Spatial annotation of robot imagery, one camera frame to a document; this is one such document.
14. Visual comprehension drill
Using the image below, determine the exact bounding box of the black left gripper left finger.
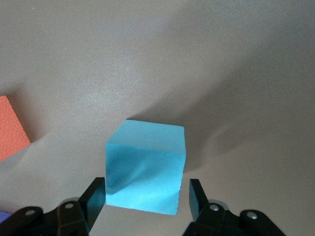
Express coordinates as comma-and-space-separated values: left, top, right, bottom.
0, 177, 106, 236

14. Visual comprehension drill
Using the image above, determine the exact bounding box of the orange foam cube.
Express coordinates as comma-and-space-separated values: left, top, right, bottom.
0, 95, 32, 162

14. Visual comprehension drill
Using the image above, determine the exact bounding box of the blue foam cube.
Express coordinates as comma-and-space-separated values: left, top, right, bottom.
105, 119, 186, 216

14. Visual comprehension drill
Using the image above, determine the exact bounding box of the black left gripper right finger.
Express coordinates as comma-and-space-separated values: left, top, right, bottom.
182, 178, 287, 236

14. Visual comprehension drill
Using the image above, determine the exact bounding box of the purple foam cube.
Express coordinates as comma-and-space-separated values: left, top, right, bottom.
0, 210, 12, 224

